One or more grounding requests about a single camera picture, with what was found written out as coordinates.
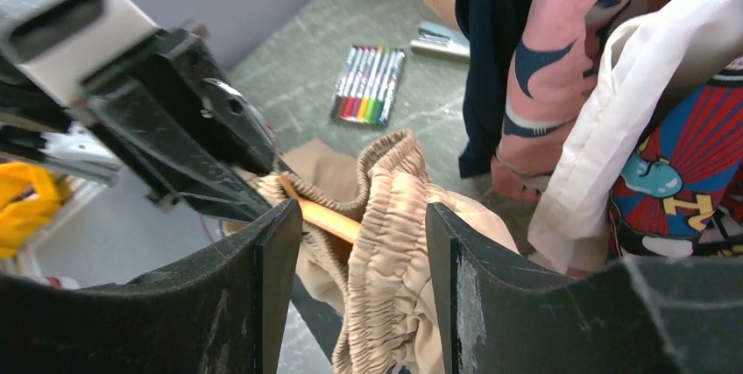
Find pink patterned shorts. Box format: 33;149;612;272
491;0;647;200

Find white shorts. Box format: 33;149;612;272
527;0;742;273

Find navy blue shorts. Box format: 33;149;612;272
455;0;532;179

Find colourful cartoon print shorts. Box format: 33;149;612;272
608;58;742;259

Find beige shorts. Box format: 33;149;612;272
223;127;521;374

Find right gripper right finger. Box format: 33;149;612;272
425;203;742;373

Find pack of coloured markers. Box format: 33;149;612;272
329;45;407;127

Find grey stapler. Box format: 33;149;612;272
409;21;471;63

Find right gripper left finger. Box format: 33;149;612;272
1;200;302;373

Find yellow plastic object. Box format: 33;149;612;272
1;162;71;258

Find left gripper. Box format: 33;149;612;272
74;28;277;222

